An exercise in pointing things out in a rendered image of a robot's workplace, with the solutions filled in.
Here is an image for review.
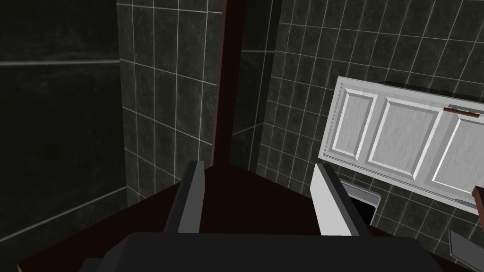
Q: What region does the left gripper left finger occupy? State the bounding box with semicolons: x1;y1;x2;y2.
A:
163;160;206;235

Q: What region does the brown block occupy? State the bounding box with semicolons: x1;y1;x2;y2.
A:
471;185;484;220

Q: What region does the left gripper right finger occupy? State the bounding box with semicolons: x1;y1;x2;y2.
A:
310;162;372;237

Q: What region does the brown bar handle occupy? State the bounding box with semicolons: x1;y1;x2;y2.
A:
442;106;481;119

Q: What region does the white rimmed dark box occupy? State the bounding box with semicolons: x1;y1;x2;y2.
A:
339;179;381;228

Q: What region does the dark brown wooden panel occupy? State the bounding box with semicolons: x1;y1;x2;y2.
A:
17;0;484;272

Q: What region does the grey flat slab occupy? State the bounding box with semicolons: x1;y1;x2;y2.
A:
448;228;484;267

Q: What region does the white panelled cabinet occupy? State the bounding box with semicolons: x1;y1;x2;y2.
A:
318;76;484;216

